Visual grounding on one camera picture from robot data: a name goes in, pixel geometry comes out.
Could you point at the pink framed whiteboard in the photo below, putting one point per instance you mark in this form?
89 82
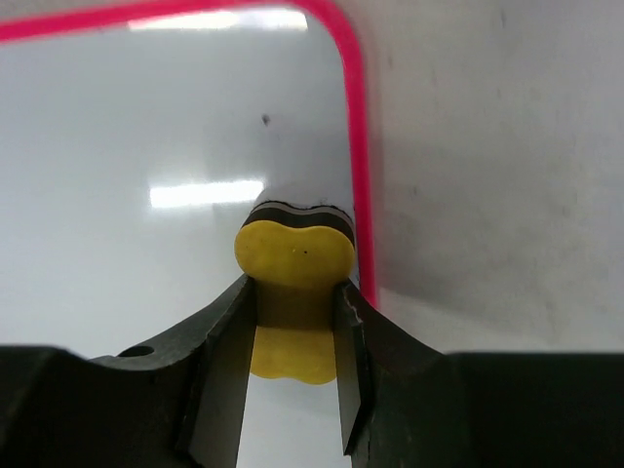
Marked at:
135 141

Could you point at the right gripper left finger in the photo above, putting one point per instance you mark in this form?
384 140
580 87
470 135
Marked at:
174 400

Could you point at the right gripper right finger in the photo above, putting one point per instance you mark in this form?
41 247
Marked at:
405 404

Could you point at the yellow whiteboard eraser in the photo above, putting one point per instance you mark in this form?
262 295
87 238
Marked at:
296 257

